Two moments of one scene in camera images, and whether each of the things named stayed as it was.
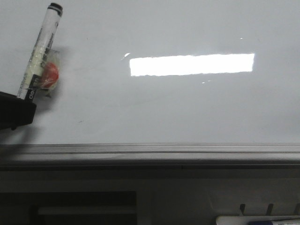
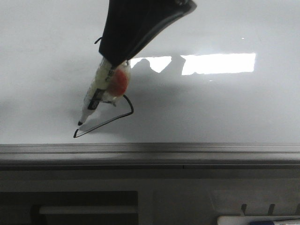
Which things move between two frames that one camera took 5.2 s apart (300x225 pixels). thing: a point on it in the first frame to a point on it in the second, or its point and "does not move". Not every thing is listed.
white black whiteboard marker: x=30 y=80 to x=96 y=89
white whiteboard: x=144 y=71 does not move
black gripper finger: x=15 y=112 to x=127 y=25
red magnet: x=50 y=75 to x=118 y=83
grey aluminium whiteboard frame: x=240 y=156 does not move
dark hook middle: x=270 y=208 does not move
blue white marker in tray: x=289 y=222 does not move
